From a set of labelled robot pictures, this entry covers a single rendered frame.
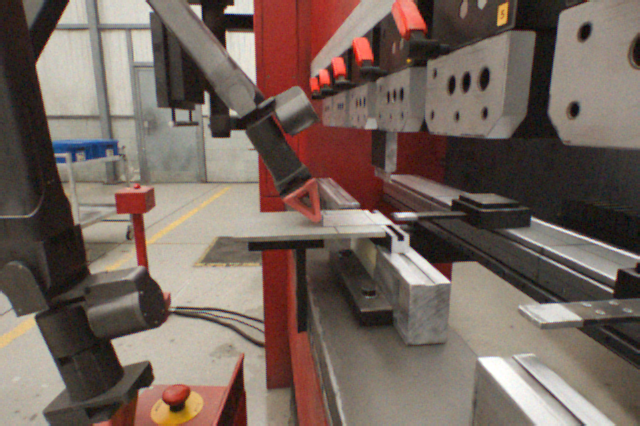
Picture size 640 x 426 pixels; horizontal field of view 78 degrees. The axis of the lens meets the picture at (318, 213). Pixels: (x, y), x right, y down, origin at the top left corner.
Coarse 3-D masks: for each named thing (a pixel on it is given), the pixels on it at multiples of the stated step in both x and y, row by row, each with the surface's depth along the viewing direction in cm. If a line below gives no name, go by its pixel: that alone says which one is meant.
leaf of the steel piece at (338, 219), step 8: (328, 216) 80; (336, 216) 80; (344, 216) 80; (352, 216) 80; (360, 216) 80; (328, 224) 73; (336, 224) 73; (344, 224) 73; (352, 224) 73; (360, 224) 73; (368, 224) 74
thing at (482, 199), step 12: (456, 204) 85; (468, 204) 81; (480, 204) 77; (492, 204) 77; (504, 204) 77; (516, 204) 78; (396, 216) 78; (408, 216) 79; (420, 216) 79; (432, 216) 79; (444, 216) 79; (456, 216) 80; (468, 216) 80; (480, 216) 76; (492, 216) 76; (504, 216) 76; (516, 216) 77; (528, 216) 77; (480, 228) 76; (492, 228) 77
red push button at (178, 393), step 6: (174, 384) 59; (180, 384) 59; (186, 384) 59; (168, 390) 57; (174, 390) 57; (180, 390) 57; (186, 390) 58; (162, 396) 57; (168, 396) 56; (174, 396) 56; (180, 396) 56; (186, 396) 57; (168, 402) 56; (174, 402) 56; (180, 402) 56; (174, 408) 57; (180, 408) 57
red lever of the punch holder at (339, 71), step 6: (336, 60) 80; (342, 60) 81; (336, 66) 79; (342, 66) 79; (336, 72) 78; (342, 72) 78; (336, 78) 78; (342, 78) 77; (336, 84) 76; (342, 84) 76; (348, 84) 76; (354, 84) 77
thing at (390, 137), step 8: (376, 136) 76; (384, 136) 71; (392, 136) 70; (376, 144) 76; (384, 144) 71; (392, 144) 70; (376, 152) 76; (384, 152) 71; (392, 152) 71; (376, 160) 77; (384, 160) 71; (392, 160) 71; (376, 168) 80; (384, 168) 72; (392, 168) 71; (384, 176) 75
